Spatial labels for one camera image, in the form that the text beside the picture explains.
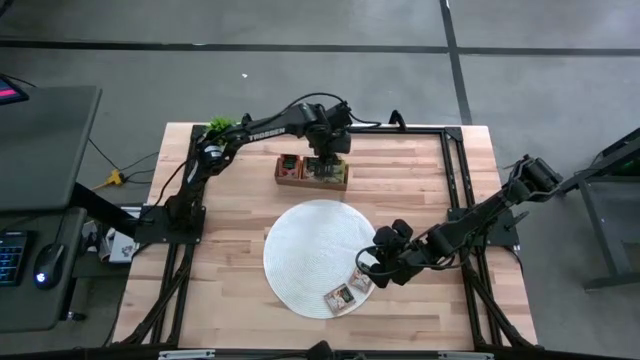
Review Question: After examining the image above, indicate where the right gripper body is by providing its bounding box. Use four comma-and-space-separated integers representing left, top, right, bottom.
379, 219, 426, 289

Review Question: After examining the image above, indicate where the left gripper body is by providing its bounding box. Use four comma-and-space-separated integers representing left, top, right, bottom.
305, 117, 354, 157

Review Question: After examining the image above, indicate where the green lemon tea sachet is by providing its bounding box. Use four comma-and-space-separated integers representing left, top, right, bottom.
324, 159, 348, 184

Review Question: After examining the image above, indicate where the red peach tea sachet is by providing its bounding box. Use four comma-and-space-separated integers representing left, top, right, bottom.
279, 154, 302, 179

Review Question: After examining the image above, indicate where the silver packet far right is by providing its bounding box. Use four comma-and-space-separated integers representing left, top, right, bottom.
348, 268, 374, 295

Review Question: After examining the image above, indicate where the wooden three-compartment box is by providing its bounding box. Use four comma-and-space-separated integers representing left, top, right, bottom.
274, 153, 351, 192

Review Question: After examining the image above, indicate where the large silver foil packet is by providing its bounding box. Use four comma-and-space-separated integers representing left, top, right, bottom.
323, 283, 357, 317

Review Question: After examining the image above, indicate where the white round woven placemat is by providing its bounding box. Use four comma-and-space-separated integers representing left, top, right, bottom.
263, 198, 379, 320

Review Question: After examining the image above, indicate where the green plant in white pot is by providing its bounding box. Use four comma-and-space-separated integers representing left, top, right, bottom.
204, 115, 239, 147

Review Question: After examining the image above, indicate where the yellow power plug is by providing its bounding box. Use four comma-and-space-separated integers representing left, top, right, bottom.
92, 169, 126, 191

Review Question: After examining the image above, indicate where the white printed box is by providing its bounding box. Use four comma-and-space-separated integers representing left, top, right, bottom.
97, 227, 141, 265

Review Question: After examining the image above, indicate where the black metal stand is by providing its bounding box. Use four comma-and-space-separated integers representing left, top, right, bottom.
552, 127, 640, 291

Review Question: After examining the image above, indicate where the grey desk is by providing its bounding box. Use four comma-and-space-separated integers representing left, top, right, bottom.
0, 84, 104, 332

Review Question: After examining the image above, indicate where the black mouse with blue light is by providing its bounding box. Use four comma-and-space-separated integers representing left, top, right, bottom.
32, 242, 66, 291

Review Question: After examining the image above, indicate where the screen with pink display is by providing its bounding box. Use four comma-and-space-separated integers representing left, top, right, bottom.
0, 74, 30, 107

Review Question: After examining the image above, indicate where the backlit black keyboard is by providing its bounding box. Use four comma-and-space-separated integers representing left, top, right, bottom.
0, 229, 32, 289

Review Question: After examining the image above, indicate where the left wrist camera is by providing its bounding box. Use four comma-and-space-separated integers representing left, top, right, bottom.
325, 102, 354, 132

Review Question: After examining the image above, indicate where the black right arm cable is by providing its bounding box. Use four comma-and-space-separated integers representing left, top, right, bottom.
354, 243, 401, 277

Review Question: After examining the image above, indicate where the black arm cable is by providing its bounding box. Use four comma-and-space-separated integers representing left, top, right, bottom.
144, 91, 382, 214
354, 243, 401, 277

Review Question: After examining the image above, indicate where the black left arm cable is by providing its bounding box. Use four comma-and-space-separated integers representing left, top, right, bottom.
144, 91, 382, 214

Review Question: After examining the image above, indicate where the black aluminium table frame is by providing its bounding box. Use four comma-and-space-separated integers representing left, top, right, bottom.
114, 122, 539, 351

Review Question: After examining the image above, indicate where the silver frame bracket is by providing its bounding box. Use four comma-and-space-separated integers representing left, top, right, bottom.
436, 350, 495, 360
157, 348, 217, 360

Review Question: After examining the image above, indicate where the black floor cable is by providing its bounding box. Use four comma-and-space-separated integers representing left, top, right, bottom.
87, 135, 161, 185

